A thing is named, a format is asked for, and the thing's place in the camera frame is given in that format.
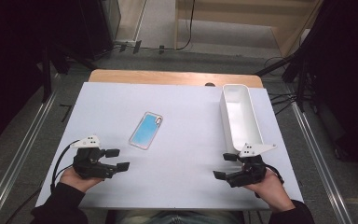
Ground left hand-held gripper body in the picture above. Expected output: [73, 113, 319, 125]
[70, 134, 119, 181]

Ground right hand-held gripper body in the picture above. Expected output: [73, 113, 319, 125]
[227, 142, 278, 189]

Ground white plastic bin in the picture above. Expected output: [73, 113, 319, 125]
[219, 83, 265, 155]

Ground person's left hand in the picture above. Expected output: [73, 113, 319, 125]
[59, 166, 105, 194]

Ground person's right hand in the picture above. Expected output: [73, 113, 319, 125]
[243, 169, 296, 214]

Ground white board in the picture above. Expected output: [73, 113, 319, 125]
[35, 81, 304, 211]

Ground wooden table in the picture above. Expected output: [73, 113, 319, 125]
[88, 68, 264, 89]

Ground black upright stand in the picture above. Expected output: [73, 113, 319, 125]
[41, 46, 54, 104]

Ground black stand leg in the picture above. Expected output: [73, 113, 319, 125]
[255, 52, 296, 77]

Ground black curtain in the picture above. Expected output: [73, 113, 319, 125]
[292, 0, 358, 175]
[0, 0, 85, 152]

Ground black cabinet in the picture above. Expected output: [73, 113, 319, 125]
[74, 0, 122, 60]

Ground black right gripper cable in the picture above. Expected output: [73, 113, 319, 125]
[255, 163, 285, 199]

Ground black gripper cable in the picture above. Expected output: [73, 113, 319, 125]
[4, 139, 81, 224]
[255, 163, 285, 199]

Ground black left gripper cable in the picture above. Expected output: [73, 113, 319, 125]
[4, 139, 81, 224]

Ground metal floor rail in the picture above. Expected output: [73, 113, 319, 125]
[292, 102, 353, 224]
[0, 90, 59, 224]

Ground bundle of black floor cables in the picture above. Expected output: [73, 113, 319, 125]
[268, 90, 306, 116]

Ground thin black hanging cable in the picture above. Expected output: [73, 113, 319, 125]
[175, 0, 197, 51]

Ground light wooden shelf frame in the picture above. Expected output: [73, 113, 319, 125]
[173, 0, 324, 59]

